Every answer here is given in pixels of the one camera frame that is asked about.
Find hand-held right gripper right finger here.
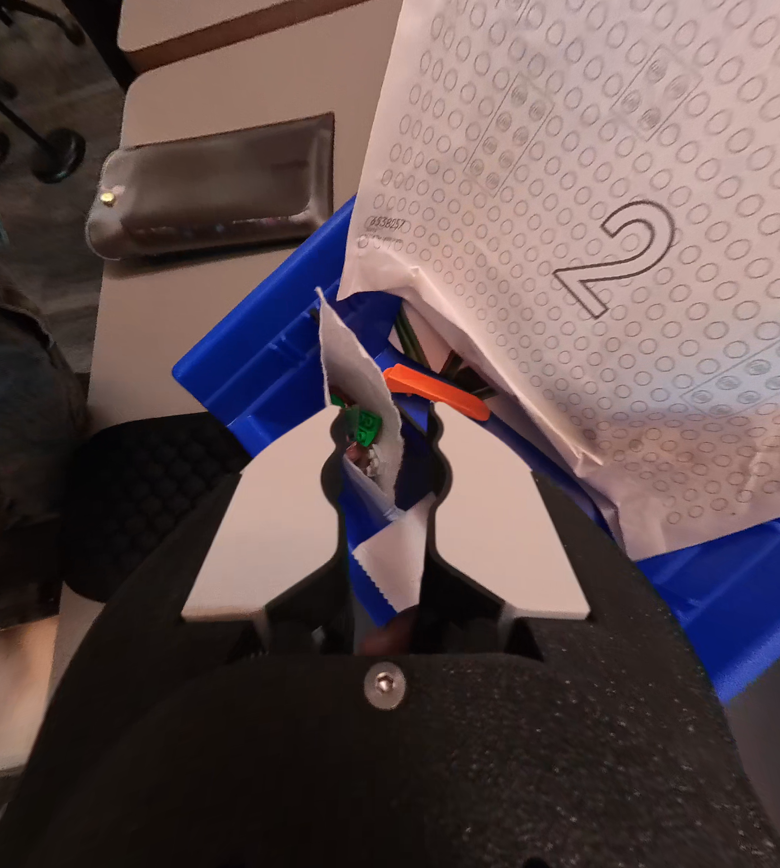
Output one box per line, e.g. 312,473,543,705
426,402,592,621

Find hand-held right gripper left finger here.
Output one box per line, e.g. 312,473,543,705
180,406,348,623

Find small lego pieces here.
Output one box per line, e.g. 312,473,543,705
346,444,385,480

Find bright green lego plate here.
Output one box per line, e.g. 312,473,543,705
331,393,384,448

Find blue plastic bin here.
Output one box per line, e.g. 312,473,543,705
172,193,780,707

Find small torn white paper bag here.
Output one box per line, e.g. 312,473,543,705
314,287,433,628

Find orange lego brick separator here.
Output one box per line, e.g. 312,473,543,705
383,364,490,422

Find dark lego stem pieces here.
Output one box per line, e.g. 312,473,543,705
392,302,501,402

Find large white paper bag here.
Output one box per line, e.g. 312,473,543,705
334,0,780,562

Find dark leather pouch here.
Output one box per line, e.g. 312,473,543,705
85,112,337,263

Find black office chair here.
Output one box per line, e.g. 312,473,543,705
0,0,87,185

